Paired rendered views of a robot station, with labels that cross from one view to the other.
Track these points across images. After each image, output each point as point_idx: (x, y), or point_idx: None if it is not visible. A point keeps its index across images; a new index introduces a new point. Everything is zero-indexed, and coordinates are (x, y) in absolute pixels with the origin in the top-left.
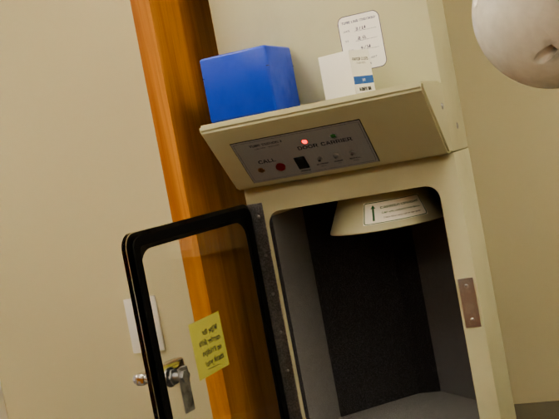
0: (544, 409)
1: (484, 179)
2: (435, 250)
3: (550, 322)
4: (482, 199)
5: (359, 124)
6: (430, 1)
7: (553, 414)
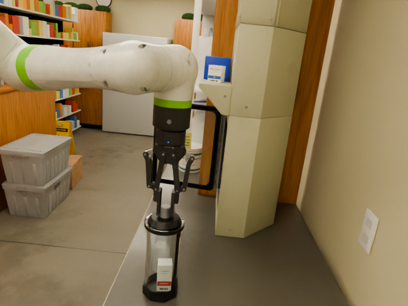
0: (305, 244)
1: (344, 144)
2: None
3: (335, 220)
4: (341, 152)
5: None
6: (243, 53)
7: (297, 246)
